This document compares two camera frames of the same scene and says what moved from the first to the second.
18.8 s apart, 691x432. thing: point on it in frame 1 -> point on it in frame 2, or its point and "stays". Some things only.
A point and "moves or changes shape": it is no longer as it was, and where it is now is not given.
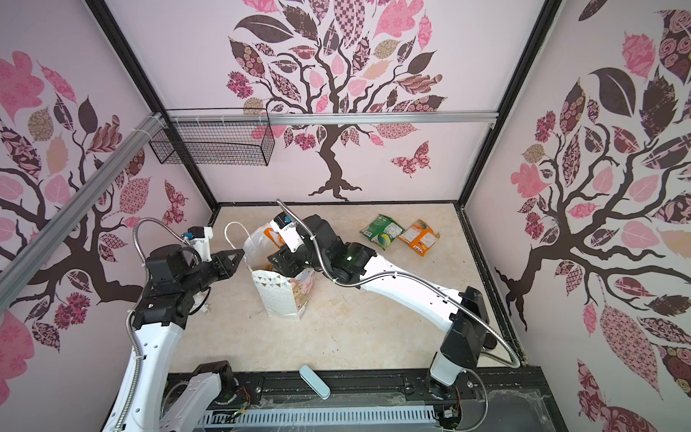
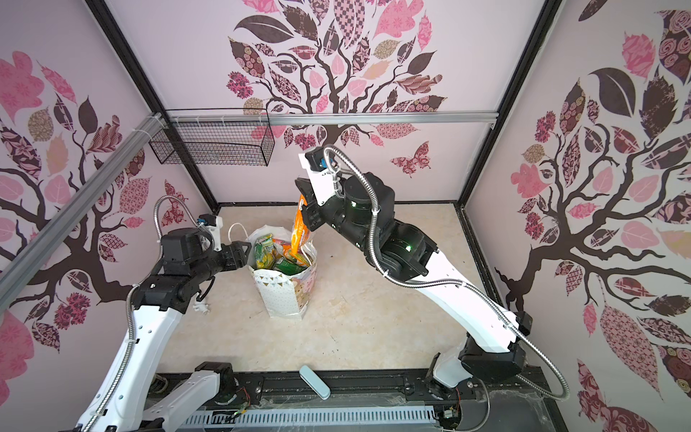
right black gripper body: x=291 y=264 -> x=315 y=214
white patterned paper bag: x=285 y=296 stays
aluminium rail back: x=332 y=118 stays
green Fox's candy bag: x=382 y=230 moves or changes shape
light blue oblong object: x=315 y=382 stays
